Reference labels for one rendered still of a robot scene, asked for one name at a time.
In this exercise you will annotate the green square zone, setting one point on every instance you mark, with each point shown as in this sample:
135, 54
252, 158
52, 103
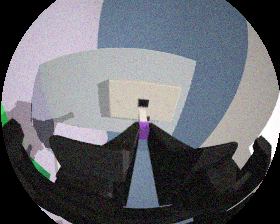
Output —
3, 117

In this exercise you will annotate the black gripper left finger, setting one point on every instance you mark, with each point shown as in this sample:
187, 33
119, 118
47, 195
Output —
114, 160

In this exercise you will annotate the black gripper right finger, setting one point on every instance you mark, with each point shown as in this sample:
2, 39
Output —
174, 163

